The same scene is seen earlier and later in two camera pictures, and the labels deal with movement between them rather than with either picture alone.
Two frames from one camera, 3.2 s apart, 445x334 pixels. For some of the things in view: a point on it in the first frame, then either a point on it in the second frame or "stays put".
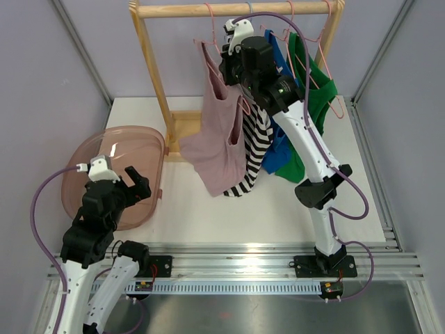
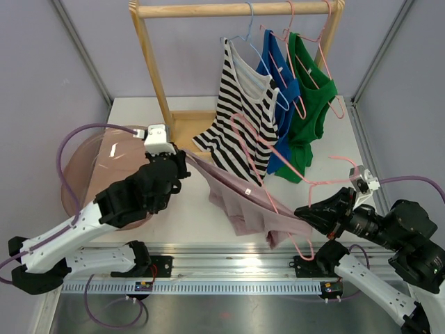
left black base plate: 163,264 stays put
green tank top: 314,89 stays put
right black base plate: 307,266 stays put
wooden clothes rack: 170,119 stays put
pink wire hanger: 243,102 -> 311,258
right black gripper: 227,60 -> 332,214
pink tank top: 217,145 -> 247,209
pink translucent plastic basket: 126,146 stays put
